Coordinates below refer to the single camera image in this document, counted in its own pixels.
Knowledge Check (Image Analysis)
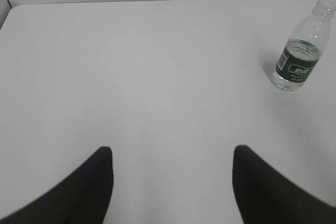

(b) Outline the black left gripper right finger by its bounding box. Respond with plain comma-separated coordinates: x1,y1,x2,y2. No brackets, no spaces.
232,145,335,223

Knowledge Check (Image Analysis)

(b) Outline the clear green-label water bottle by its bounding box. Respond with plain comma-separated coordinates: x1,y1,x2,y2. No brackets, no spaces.
271,0,335,91

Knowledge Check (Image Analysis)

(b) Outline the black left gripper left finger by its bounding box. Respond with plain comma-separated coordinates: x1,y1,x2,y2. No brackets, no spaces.
1,146,114,223

